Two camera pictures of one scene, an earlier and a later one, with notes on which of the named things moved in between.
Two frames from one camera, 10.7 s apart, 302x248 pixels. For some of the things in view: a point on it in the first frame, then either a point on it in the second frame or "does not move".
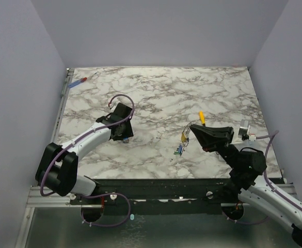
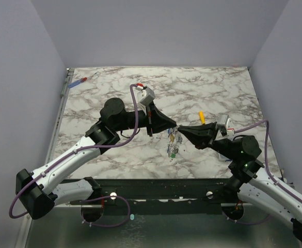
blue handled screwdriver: x=81 y=80 does not move
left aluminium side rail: x=68 y=77 does not move
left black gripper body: x=126 y=132 to x=145 y=120
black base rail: x=143 y=196 does not move
